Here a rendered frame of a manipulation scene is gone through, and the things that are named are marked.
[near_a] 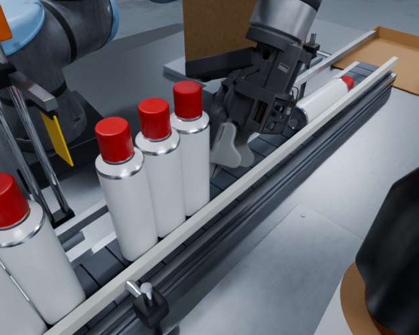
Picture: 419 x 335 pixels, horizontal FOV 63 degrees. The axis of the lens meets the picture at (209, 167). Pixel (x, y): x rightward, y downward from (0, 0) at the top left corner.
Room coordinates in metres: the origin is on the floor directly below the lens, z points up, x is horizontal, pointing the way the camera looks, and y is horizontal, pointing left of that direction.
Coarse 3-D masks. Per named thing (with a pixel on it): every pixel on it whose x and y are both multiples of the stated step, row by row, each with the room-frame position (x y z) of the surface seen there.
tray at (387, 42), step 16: (384, 32) 1.13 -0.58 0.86; (400, 32) 1.10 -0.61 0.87; (368, 48) 1.06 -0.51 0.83; (384, 48) 1.06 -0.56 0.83; (400, 48) 1.06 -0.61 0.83; (416, 48) 1.06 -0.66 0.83; (336, 64) 0.94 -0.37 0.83; (400, 64) 0.94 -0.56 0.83; (416, 64) 0.94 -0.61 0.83; (400, 80) 0.84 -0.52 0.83; (416, 80) 0.84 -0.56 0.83
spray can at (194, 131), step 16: (176, 96) 0.34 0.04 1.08; (192, 96) 0.33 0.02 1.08; (176, 112) 0.34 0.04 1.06; (192, 112) 0.33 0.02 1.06; (176, 128) 0.33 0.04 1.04; (192, 128) 0.33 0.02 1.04; (208, 128) 0.34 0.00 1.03; (192, 144) 0.32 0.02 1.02; (208, 144) 0.34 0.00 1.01; (192, 160) 0.32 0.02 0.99; (208, 160) 0.34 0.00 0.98; (192, 176) 0.32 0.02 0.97; (208, 176) 0.34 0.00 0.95; (192, 192) 0.32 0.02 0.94; (208, 192) 0.34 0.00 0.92; (192, 208) 0.32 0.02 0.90
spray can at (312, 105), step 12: (324, 84) 0.64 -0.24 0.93; (336, 84) 0.64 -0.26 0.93; (348, 84) 0.67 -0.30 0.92; (312, 96) 0.59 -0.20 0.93; (324, 96) 0.60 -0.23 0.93; (336, 96) 0.61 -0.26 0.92; (300, 108) 0.55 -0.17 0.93; (312, 108) 0.56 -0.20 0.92; (324, 108) 0.58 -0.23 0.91; (300, 120) 0.55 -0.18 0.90; (312, 120) 0.55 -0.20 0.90
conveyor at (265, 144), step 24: (360, 72) 0.79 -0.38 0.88; (360, 96) 0.68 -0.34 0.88; (264, 144) 0.50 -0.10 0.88; (240, 168) 0.44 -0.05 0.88; (216, 192) 0.38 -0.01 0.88; (216, 216) 0.33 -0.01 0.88; (192, 240) 0.29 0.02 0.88; (96, 264) 0.25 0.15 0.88; (120, 264) 0.25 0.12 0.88; (96, 288) 0.21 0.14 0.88
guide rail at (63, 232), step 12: (372, 36) 0.85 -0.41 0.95; (348, 48) 0.75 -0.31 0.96; (324, 60) 0.68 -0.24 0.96; (336, 60) 0.71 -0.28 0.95; (312, 72) 0.63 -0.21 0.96; (300, 84) 0.60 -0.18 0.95; (228, 120) 0.46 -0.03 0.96; (96, 204) 0.28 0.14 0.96; (84, 216) 0.26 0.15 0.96; (96, 216) 0.27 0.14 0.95; (60, 228) 0.24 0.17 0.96; (72, 228) 0.25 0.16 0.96; (60, 240) 0.23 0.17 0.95
